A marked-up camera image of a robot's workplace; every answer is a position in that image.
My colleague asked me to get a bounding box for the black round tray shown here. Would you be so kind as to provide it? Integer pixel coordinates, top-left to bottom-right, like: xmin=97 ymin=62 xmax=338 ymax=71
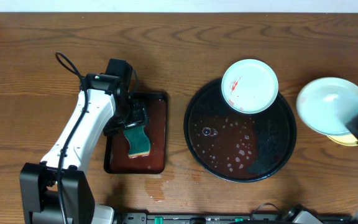
xmin=183 ymin=79 xmax=296 ymax=182

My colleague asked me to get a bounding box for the yellow plate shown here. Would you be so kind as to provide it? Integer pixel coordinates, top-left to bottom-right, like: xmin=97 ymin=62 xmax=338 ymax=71
xmin=327 ymin=134 xmax=358 ymax=146

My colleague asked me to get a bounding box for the mint green plate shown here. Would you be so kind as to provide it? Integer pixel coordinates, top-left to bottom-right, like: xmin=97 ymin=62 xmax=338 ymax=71
xmin=221 ymin=59 xmax=278 ymax=114
xmin=296 ymin=77 xmax=358 ymax=136

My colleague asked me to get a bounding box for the black rectangular water tray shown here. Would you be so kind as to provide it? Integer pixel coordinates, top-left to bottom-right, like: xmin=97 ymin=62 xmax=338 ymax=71
xmin=104 ymin=93 xmax=168 ymax=174

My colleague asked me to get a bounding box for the green orange sponge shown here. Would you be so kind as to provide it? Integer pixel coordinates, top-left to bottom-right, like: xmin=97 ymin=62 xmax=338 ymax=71
xmin=124 ymin=126 xmax=151 ymax=158

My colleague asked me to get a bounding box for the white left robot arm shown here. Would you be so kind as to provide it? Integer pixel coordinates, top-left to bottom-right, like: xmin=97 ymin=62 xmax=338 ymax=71
xmin=19 ymin=73 xmax=151 ymax=223

